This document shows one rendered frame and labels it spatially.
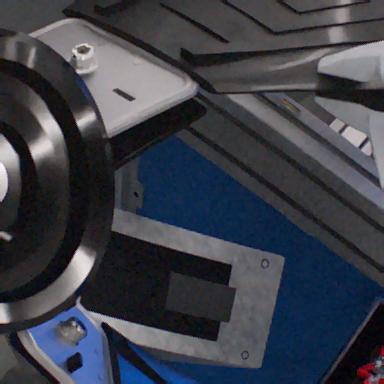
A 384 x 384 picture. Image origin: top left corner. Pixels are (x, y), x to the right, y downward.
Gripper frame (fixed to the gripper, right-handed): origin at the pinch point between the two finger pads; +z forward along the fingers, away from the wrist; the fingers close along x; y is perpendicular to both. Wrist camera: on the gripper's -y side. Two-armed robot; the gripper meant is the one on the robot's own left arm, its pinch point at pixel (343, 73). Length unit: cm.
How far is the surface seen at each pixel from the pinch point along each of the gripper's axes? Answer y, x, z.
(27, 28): -74, 71, 36
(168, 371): 10.2, 12.1, 6.1
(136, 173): -37, 54, 14
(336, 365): -2.9, 30.6, -4.6
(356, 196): -22.7, 35.4, -4.9
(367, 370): -4.7, 33.8, -7.4
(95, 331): 10.7, 8.5, 9.7
